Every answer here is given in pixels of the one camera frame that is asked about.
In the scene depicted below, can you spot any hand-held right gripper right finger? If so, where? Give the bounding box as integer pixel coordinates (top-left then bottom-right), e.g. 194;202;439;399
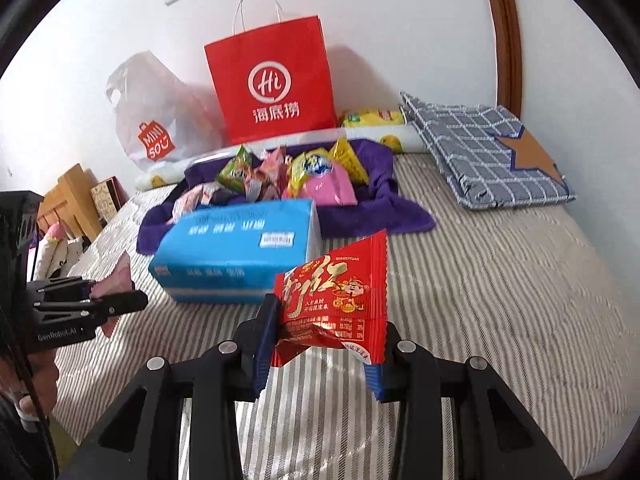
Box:
363;322;572;480

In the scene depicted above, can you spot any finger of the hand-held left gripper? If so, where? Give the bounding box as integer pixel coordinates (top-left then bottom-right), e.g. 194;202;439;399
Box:
29;276;149;322

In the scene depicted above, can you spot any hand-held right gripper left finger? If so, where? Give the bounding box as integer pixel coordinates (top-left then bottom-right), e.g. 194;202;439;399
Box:
70;294;279;480

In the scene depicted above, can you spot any small pink snack packet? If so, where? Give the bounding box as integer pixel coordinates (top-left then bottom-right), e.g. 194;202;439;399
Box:
92;252;135;338

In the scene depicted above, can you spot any blue tissue pack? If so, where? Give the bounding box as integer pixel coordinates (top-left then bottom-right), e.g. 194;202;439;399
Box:
148;197;323;305

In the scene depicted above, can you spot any green snack packet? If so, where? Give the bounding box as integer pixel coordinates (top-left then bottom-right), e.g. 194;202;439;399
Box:
215;144;256;193

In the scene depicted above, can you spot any yellow and pink snack packet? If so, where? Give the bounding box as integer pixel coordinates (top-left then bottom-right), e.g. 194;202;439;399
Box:
282;146;358;207

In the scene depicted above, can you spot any person's left hand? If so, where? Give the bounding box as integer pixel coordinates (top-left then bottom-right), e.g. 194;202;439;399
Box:
0;347;62;418

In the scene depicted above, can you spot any printed pillow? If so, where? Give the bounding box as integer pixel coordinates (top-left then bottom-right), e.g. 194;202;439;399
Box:
30;222;91;281

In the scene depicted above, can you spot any wooden bedside furniture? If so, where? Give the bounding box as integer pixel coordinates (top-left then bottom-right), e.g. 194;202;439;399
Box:
35;162;106;241

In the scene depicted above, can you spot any patterned box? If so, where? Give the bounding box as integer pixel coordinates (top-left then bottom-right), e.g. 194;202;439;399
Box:
90;176;132;221

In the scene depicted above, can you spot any white and red snack packet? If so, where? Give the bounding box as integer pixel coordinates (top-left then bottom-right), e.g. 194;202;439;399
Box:
167;182;226;225

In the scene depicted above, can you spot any striped mattress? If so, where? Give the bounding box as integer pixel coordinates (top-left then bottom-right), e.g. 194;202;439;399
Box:
50;152;616;480

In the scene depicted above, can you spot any purple towel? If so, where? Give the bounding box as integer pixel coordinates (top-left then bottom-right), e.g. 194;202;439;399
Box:
136;139;436;256

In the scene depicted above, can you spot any grey plastic shopping bag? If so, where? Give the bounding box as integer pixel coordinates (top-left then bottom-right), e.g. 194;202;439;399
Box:
105;51;226;176

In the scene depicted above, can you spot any blue checked folded cloth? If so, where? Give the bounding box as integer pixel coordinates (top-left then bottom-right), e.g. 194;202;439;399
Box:
399;91;577;209

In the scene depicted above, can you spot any large yellow snack bag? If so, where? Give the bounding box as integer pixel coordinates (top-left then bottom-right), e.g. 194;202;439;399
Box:
340;109;407;128

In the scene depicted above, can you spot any red paper bag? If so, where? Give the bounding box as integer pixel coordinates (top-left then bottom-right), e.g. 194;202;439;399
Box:
204;0;340;145

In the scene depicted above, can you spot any brown wooden door frame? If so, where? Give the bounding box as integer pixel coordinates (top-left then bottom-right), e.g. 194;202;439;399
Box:
479;0;523;111

